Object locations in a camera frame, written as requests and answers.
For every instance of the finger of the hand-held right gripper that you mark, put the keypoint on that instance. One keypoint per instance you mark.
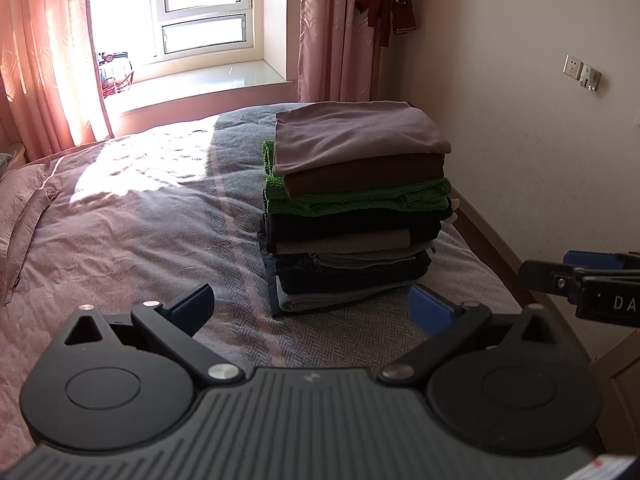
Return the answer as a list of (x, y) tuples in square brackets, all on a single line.
[(595, 259), (542, 275)]

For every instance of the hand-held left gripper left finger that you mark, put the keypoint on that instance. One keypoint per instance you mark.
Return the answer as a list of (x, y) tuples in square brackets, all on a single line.
[(192, 305)]

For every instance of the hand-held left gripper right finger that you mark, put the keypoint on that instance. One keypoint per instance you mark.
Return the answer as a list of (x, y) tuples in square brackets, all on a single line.
[(430, 307)]

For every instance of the mauve shirt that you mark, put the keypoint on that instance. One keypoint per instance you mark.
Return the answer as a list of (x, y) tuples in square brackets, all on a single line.
[(360, 130)]

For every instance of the stack of folded clothes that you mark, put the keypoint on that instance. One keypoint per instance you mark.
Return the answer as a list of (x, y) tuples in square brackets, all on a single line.
[(350, 200)]

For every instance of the pink textured bedspread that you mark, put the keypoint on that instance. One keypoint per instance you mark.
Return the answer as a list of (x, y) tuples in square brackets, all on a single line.
[(100, 240)]

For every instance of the mauve pillow with dark tag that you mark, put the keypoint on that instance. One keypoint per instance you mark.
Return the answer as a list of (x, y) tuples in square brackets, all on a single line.
[(20, 210)]

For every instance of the pale stone windowsill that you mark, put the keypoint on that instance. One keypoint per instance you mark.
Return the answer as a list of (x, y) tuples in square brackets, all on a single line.
[(210, 82)]

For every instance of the pink curtain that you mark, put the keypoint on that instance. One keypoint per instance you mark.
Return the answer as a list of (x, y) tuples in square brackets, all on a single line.
[(335, 25), (45, 60)]

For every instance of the white framed window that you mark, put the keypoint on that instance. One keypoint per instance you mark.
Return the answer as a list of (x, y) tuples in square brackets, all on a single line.
[(200, 5)]

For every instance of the dark red hanging garment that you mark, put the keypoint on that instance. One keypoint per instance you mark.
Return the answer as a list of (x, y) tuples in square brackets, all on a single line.
[(395, 5)]

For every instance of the wooden bed frame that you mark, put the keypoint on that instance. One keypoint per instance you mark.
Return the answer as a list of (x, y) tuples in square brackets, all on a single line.
[(500, 240)]

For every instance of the white wall socket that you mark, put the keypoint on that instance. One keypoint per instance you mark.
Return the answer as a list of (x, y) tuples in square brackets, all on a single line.
[(591, 78)]

